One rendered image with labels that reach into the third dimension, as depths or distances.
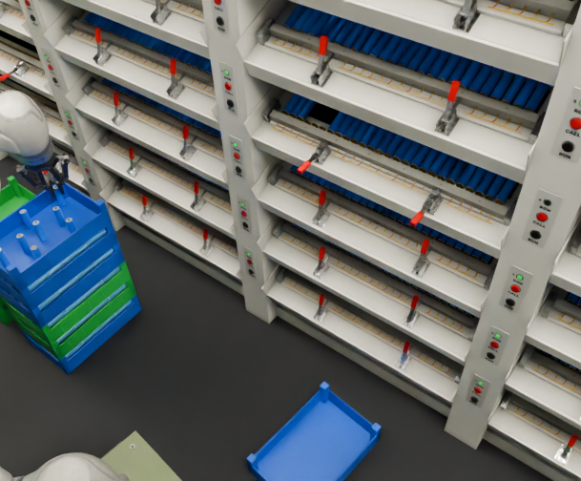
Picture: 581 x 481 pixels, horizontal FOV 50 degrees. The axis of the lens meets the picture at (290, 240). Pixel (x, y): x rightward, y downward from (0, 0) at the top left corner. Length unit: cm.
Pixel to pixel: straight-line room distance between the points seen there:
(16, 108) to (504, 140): 97
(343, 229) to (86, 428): 93
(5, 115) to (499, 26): 98
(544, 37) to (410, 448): 115
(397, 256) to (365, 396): 55
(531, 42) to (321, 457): 118
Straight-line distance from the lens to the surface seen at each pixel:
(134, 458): 157
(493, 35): 103
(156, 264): 220
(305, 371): 189
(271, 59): 132
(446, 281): 140
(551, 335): 138
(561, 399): 153
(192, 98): 158
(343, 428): 180
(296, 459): 176
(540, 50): 101
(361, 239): 146
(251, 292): 192
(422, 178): 128
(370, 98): 120
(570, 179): 108
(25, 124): 146
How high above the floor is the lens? 162
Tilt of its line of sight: 47 degrees down
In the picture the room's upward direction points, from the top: 3 degrees counter-clockwise
